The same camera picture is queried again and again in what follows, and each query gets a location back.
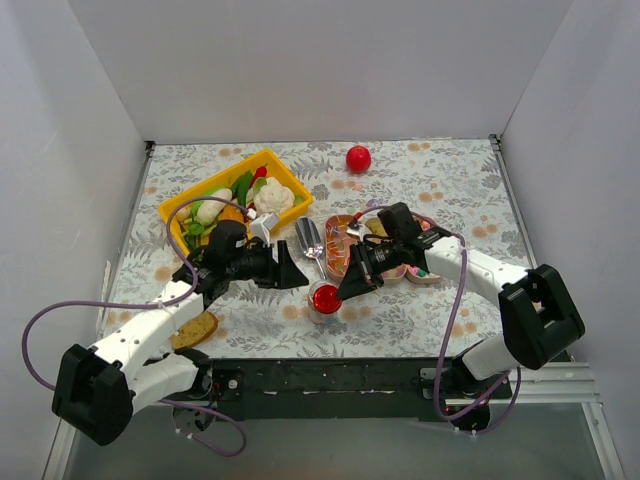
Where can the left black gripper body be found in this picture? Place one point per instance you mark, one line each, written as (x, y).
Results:
(275, 265)

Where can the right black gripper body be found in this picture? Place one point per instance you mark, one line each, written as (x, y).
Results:
(363, 263)

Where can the tray of star candies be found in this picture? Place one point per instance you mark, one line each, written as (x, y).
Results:
(421, 277)

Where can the tray of pale jelly candies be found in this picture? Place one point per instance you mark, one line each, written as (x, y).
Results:
(376, 228)

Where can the red jar lid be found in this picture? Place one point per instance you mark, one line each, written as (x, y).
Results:
(325, 300)

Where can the metal scoop spoon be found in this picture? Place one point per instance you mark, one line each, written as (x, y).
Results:
(311, 243)

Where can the clear glass jar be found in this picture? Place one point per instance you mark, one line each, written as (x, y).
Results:
(316, 317)

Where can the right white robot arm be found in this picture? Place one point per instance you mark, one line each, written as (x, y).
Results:
(538, 316)

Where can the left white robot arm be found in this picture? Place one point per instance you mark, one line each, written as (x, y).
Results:
(104, 417)

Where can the orange bell pepper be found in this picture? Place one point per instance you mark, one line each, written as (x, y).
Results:
(231, 213)

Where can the white radish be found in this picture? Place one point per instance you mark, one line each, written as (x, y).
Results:
(208, 210)

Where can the white cauliflower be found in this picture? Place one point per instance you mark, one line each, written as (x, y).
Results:
(273, 197)

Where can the floral table mat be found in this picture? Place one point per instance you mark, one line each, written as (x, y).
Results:
(458, 183)

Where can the yellow plastic basket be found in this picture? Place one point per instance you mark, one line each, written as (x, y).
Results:
(178, 212)

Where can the bread slice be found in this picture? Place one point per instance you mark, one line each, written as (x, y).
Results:
(195, 331)

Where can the red chili pepper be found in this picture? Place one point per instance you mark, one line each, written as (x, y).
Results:
(260, 172)

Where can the red apple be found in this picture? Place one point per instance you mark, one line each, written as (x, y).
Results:
(358, 159)

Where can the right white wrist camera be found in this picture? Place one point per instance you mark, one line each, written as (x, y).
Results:
(356, 229)

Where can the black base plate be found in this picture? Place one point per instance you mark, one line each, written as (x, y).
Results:
(320, 388)

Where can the aluminium frame rail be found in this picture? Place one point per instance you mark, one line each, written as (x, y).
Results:
(556, 382)

